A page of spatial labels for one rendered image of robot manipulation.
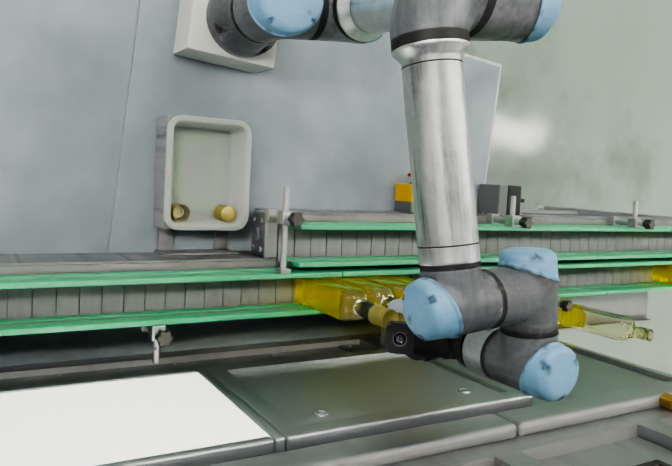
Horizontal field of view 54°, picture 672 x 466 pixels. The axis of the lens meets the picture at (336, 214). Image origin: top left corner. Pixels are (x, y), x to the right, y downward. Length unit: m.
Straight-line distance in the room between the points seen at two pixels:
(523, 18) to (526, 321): 0.38
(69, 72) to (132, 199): 0.27
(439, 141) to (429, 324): 0.21
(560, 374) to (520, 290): 0.12
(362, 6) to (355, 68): 0.46
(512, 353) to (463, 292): 0.14
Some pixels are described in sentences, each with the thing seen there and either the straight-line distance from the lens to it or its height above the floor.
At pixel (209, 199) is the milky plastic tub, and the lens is 1.40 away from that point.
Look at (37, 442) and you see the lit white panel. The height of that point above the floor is 1.21.
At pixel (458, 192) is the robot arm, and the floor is 1.50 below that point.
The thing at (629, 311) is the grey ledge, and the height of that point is 0.88.
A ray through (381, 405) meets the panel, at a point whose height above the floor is 1.25.
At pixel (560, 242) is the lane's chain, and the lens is 1.87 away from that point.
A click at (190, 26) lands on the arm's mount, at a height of 0.85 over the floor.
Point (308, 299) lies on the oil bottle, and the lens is 1.33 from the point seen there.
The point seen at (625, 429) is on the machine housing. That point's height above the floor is 1.43.
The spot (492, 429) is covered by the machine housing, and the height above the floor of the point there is 1.39.
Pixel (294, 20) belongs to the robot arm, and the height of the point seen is 1.08.
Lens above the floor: 2.09
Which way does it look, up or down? 60 degrees down
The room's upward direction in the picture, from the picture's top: 99 degrees clockwise
